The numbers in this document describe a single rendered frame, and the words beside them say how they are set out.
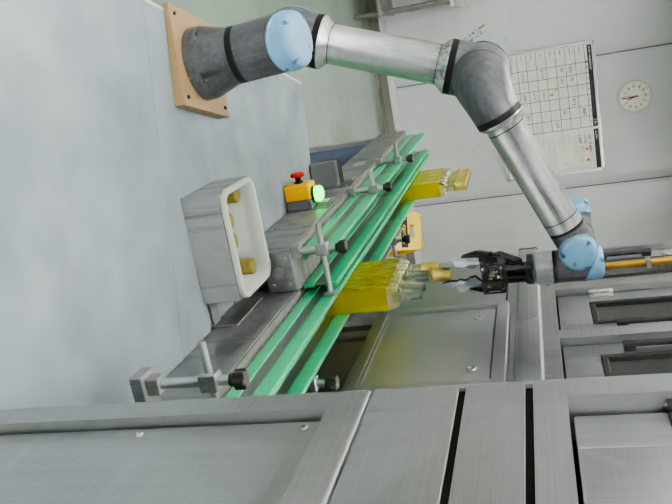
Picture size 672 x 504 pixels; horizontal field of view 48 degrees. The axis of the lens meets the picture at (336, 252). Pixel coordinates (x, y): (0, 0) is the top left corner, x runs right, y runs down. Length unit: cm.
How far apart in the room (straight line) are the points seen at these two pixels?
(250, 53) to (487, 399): 99
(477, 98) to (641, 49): 611
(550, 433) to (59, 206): 78
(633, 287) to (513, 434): 145
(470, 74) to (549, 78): 600
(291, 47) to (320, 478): 103
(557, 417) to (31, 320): 71
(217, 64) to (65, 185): 50
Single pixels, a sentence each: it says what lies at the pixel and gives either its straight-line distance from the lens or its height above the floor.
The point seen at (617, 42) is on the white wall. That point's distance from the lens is 757.
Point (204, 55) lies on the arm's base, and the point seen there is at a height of 81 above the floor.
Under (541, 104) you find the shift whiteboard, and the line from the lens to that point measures 755.
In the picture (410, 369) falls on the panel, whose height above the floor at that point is 112.
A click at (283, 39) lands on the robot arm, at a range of 154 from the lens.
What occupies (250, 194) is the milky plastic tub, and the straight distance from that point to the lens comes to 164.
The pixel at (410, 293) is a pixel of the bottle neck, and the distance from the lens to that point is 174.
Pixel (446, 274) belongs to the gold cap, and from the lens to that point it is 183.
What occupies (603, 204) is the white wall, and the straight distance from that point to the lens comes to 777.
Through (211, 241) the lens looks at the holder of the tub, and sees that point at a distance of 152.
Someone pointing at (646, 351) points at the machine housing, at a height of 160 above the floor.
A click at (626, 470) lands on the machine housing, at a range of 67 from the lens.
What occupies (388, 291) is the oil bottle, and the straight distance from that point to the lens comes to 173.
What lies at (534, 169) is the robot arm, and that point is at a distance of 156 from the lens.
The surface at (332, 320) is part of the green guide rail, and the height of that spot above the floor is 94.
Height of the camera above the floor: 143
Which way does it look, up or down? 16 degrees down
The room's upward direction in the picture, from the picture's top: 84 degrees clockwise
